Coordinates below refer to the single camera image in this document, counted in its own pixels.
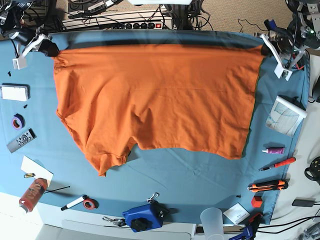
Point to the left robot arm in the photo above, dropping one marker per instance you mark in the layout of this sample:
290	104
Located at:
304	27

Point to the white paper card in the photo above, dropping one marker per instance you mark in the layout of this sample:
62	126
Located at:
31	167

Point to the orange black utility knife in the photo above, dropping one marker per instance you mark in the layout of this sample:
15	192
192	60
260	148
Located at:
273	185

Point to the red handled screwdriver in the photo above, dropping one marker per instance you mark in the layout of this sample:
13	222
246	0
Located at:
279	164

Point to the small yellow battery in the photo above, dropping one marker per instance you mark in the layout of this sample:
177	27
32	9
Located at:
29	175

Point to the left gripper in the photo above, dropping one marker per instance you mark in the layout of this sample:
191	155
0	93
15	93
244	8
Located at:
283	48

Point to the clear plastic cup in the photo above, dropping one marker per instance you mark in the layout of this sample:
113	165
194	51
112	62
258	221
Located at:
212	223

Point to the black power brick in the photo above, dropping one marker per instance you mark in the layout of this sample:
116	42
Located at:
303	203

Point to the white phone box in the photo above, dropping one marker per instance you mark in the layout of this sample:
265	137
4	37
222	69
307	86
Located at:
14	92

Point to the black white marker pen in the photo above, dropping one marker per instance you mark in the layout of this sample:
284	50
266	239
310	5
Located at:
74	202

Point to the small red cube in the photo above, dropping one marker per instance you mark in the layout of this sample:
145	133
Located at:
256	201

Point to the red tape roll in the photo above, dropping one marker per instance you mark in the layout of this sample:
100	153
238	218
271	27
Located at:
89	204

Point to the purple glue tube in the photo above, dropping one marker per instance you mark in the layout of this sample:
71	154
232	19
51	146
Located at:
274	150

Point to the blue black clamp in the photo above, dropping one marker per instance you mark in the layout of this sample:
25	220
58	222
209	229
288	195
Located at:
250	230

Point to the white paper booklet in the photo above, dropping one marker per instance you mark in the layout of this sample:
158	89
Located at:
236	214

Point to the silver carabiner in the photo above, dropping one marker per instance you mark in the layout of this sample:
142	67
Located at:
153	197

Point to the red drink bottle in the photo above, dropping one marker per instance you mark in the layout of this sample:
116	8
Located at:
33	194

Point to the purple tape roll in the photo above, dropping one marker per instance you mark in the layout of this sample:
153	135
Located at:
18	122

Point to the grey remote control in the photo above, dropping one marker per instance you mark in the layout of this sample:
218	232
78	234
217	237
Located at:
21	140

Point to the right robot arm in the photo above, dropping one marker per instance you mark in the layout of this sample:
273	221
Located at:
26	30

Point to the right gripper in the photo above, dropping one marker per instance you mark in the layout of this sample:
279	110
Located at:
40	42

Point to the blue plastic device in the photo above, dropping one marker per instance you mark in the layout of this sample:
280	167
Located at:
146	217

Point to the leaf pattern notebook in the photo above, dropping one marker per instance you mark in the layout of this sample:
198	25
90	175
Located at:
285	117

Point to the silver key clip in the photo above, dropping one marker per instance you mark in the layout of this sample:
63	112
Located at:
119	222

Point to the thin black stick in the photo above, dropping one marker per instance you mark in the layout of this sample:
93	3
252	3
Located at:
58	189

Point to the teal table cloth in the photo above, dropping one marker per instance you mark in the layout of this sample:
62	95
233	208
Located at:
187	182

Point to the black computer mouse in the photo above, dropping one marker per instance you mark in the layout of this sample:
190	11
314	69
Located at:
316	91

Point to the orange t-shirt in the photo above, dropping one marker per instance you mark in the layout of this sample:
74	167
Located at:
156	96

